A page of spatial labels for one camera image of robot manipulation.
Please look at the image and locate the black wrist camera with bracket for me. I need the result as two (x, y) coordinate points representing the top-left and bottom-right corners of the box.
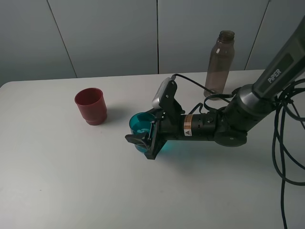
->
(152, 76), (185, 123)

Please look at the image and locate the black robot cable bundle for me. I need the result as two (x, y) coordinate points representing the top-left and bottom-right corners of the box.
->
(170, 73), (305, 229)

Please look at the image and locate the teal translucent plastic cup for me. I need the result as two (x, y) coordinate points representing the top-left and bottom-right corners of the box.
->
(129, 112), (177, 154)

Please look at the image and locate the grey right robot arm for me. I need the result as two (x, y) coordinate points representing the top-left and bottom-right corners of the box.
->
(125, 21), (305, 160)

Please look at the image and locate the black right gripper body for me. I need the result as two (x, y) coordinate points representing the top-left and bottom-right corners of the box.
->
(144, 110), (217, 160)

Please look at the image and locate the red plastic cup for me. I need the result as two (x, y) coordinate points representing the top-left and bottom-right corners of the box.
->
(74, 88), (107, 125)

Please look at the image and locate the grey translucent water bottle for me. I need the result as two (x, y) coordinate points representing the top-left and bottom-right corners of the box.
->
(205, 31), (235, 94)

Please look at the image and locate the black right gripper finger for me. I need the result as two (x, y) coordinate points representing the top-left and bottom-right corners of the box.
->
(125, 134), (150, 151)
(142, 108), (163, 119)

